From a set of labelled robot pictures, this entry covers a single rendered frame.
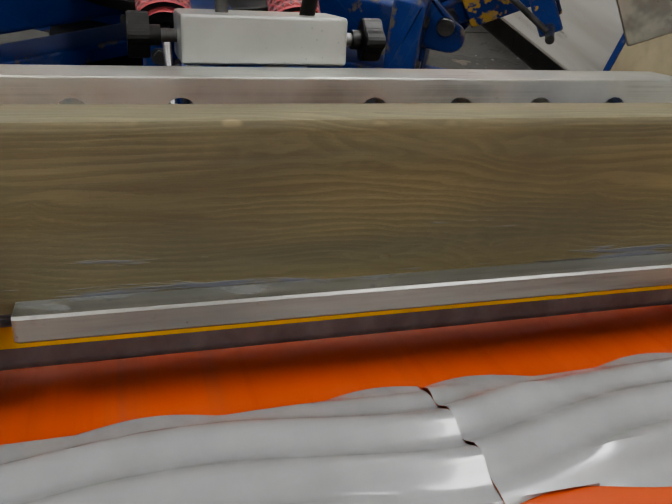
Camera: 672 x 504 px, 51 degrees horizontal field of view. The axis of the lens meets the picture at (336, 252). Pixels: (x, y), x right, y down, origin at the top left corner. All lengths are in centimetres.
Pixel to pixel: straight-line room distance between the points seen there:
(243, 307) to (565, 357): 15
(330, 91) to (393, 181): 23
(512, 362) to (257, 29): 32
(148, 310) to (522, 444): 14
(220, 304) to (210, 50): 30
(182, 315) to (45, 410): 6
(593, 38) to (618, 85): 294
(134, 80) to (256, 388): 26
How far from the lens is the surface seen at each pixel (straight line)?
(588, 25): 359
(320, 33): 55
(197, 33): 53
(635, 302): 37
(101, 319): 26
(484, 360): 31
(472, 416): 26
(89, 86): 48
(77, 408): 28
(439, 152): 28
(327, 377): 29
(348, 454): 24
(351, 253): 28
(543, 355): 33
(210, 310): 26
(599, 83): 60
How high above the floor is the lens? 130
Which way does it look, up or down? 37 degrees down
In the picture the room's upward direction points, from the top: 9 degrees clockwise
